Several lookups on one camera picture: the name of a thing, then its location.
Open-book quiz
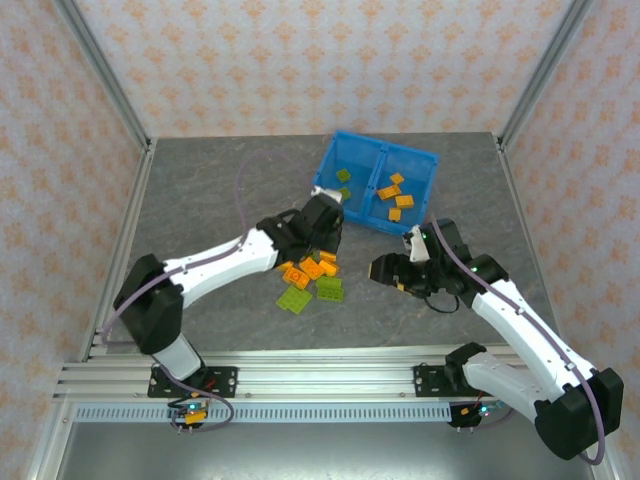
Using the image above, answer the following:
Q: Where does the orange lego with round wheel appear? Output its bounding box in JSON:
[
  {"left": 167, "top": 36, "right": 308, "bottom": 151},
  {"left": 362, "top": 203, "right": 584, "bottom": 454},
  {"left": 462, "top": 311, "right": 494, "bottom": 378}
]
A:
[{"left": 280, "top": 266, "right": 310, "bottom": 291}]

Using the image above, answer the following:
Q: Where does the green lego plate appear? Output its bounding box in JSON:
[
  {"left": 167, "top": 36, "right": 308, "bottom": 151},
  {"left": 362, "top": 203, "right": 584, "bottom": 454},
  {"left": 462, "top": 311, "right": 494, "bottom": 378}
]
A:
[{"left": 276, "top": 284, "right": 314, "bottom": 315}]

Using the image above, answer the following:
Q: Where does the blue two-compartment bin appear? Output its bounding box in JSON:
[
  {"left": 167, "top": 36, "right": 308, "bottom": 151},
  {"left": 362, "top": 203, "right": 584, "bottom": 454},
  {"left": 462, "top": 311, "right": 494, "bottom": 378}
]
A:
[{"left": 310, "top": 130, "right": 441, "bottom": 236}]

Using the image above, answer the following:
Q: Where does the large green lego block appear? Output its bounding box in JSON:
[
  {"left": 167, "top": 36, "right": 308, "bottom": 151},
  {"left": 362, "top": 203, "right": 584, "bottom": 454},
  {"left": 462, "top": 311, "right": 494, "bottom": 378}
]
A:
[{"left": 315, "top": 275, "right": 346, "bottom": 303}]

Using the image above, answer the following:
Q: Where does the small circuit board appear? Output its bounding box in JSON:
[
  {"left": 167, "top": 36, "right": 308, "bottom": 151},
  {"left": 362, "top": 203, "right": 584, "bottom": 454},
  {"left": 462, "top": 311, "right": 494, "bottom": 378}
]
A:
[
  {"left": 457, "top": 402, "right": 501, "bottom": 431},
  {"left": 167, "top": 399, "right": 209, "bottom": 432}
]

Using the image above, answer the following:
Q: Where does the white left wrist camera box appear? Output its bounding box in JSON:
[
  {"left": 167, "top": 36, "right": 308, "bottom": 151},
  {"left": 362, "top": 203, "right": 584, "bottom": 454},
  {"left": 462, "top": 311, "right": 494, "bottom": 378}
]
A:
[{"left": 310, "top": 185, "right": 345, "bottom": 204}]

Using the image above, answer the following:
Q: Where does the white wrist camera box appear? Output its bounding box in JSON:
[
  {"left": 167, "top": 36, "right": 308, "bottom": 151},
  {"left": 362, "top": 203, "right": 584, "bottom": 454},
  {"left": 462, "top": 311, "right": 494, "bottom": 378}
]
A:
[
  {"left": 310, "top": 185, "right": 345, "bottom": 204},
  {"left": 403, "top": 224, "right": 431, "bottom": 264}
]

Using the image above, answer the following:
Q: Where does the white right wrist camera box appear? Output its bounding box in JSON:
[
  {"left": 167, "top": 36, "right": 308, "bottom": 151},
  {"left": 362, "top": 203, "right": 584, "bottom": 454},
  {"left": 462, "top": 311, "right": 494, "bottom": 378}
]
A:
[{"left": 403, "top": 224, "right": 431, "bottom": 264}]

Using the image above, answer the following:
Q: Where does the thin black camera cable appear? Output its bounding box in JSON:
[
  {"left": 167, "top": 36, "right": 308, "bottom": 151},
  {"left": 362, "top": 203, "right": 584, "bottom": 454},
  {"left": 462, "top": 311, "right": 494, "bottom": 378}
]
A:
[{"left": 422, "top": 292, "right": 462, "bottom": 315}]

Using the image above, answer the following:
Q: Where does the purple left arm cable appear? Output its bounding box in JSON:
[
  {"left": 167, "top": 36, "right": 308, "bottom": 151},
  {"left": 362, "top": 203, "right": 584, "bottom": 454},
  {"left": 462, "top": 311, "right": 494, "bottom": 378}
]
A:
[{"left": 99, "top": 149, "right": 322, "bottom": 349}]

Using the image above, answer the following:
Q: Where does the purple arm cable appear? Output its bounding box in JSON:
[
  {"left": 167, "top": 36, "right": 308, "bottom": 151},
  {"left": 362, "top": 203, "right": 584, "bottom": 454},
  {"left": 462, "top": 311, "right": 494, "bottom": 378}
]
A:
[
  {"left": 99, "top": 149, "right": 322, "bottom": 349},
  {"left": 430, "top": 219, "right": 609, "bottom": 466}
]

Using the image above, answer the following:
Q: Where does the aluminium side rail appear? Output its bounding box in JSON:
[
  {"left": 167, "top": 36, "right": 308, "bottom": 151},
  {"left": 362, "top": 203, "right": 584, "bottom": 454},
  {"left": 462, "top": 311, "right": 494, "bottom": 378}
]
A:
[
  {"left": 77, "top": 138, "right": 159, "bottom": 362},
  {"left": 494, "top": 133, "right": 571, "bottom": 361}
]

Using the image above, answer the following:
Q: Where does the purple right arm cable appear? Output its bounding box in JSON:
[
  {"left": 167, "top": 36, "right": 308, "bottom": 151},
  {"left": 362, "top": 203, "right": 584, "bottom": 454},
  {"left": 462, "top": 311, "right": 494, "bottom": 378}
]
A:
[{"left": 430, "top": 219, "right": 609, "bottom": 466}]

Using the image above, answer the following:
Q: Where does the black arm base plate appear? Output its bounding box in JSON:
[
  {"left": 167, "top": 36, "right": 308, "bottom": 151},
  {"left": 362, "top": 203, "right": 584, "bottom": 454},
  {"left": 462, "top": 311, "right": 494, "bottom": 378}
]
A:
[
  {"left": 147, "top": 365, "right": 239, "bottom": 400},
  {"left": 413, "top": 364, "right": 469, "bottom": 400}
]

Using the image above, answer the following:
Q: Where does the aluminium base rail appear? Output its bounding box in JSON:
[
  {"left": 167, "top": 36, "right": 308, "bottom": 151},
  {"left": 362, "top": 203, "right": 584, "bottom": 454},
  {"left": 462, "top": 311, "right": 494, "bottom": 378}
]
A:
[{"left": 52, "top": 349, "right": 531, "bottom": 404}]

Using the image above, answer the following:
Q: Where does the grey slotted cable duct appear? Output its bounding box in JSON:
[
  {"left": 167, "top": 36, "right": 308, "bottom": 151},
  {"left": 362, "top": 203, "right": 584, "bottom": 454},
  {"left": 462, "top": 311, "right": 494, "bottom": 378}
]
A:
[{"left": 73, "top": 403, "right": 454, "bottom": 425}]

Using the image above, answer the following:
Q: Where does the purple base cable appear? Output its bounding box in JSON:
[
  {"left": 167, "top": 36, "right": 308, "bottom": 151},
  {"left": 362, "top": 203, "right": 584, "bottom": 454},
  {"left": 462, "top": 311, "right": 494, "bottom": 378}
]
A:
[
  {"left": 169, "top": 374, "right": 236, "bottom": 434},
  {"left": 449, "top": 399, "right": 516, "bottom": 432}
]

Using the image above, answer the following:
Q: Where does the aluminium frame post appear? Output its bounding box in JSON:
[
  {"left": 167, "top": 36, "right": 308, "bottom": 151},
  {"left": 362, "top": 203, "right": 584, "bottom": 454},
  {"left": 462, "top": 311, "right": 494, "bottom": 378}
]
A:
[
  {"left": 24, "top": 399, "right": 76, "bottom": 480},
  {"left": 52, "top": 0, "right": 157, "bottom": 154},
  {"left": 496, "top": 0, "right": 597, "bottom": 151}
]

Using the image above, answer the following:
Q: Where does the aluminium lower frame post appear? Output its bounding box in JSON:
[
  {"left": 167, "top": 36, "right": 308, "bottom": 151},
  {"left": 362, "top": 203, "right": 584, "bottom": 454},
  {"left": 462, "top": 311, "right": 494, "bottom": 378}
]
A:
[{"left": 24, "top": 399, "right": 76, "bottom": 480}]

